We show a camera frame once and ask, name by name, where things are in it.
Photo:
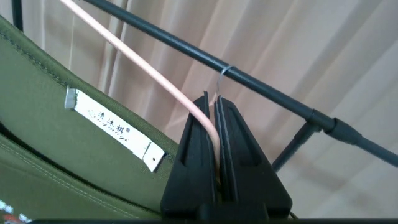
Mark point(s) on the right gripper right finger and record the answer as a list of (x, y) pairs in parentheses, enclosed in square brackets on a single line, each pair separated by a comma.
[(248, 180)]

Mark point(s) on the green sleeveless shirt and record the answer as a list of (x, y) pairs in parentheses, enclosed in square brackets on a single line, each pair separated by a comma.
[(46, 124)]

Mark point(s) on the black clothes rack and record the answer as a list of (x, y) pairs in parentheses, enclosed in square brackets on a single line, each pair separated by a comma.
[(248, 82)]

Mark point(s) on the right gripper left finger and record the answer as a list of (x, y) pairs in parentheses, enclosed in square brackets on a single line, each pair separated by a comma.
[(192, 174)]

